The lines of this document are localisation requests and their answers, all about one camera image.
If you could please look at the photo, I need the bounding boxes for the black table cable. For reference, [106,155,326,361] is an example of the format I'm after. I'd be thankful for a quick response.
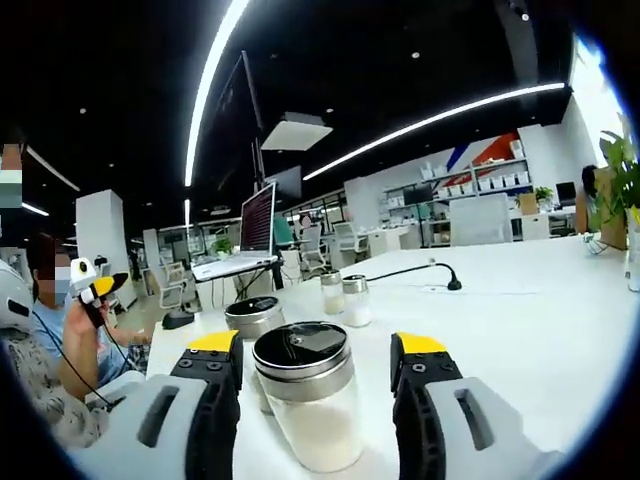
[369,258,464,294]

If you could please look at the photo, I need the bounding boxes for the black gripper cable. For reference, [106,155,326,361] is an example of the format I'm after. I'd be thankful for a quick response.
[32,302,132,407]

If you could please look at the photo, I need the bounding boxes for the small black device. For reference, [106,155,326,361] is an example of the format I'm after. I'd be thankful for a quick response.
[162,310,195,330]

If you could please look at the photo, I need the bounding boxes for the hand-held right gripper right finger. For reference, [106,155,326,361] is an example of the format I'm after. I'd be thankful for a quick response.
[389,330,567,480]

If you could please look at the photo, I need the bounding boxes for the brown paper bag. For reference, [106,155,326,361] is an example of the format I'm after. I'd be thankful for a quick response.
[597,167,630,252]

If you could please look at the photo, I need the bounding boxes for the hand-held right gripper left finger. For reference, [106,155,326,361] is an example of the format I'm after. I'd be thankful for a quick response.
[69,328,245,480]

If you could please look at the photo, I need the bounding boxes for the shelf with white bins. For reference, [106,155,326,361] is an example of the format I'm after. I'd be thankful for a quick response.
[382,139,532,250]

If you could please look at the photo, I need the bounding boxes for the white laptop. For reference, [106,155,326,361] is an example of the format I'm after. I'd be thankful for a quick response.
[191,181,280,282]

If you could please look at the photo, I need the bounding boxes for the white office chair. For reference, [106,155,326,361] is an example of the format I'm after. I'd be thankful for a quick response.
[299,224,329,274]
[332,222,371,266]
[158,257,194,311]

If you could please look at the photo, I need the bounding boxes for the ceiling air conditioner panel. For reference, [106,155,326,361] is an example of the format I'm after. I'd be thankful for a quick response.
[260,112,335,152]

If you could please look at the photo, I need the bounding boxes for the white panel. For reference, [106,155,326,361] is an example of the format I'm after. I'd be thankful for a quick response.
[448,193,515,247]

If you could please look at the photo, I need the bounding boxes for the green potted plant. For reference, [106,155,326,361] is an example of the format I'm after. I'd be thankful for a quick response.
[597,112,640,251]

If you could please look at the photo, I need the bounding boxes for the large glass jar white powder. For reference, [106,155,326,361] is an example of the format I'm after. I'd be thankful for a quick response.
[251,320,365,475]

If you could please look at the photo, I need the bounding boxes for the person's left hand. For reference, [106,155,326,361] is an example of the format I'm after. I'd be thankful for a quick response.
[63,295,110,350]

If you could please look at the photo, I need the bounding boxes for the glass seasoning bottle steel lid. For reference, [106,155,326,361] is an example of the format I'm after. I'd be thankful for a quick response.
[223,295,287,415]
[341,273,374,329]
[319,269,347,316]

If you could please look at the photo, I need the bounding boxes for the ceiling light strip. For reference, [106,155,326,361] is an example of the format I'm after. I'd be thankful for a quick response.
[302,82,566,181]
[183,0,251,189]

